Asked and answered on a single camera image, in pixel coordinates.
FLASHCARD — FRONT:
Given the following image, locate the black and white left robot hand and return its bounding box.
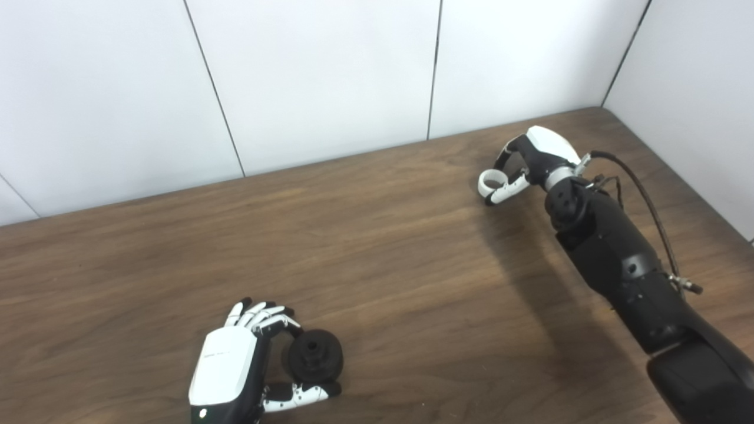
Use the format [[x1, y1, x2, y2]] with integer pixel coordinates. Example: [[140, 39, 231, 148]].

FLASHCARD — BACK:
[[188, 297, 342, 424]]

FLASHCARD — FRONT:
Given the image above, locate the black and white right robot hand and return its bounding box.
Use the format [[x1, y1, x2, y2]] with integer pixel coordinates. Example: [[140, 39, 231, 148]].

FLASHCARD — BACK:
[[484, 125, 584, 206]]

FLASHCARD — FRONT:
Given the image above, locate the white plastic ring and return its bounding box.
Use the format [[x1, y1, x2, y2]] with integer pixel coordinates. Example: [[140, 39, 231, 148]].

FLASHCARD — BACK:
[[478, 169, 508, 198]]

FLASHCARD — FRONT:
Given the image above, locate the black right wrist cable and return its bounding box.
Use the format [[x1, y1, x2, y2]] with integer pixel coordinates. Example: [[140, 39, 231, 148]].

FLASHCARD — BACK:
[[580, 151, 703, 295]]

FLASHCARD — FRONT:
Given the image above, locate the round black plastic part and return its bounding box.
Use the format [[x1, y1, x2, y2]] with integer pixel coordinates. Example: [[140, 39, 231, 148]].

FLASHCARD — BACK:
[[287, 329, 344, 383]]

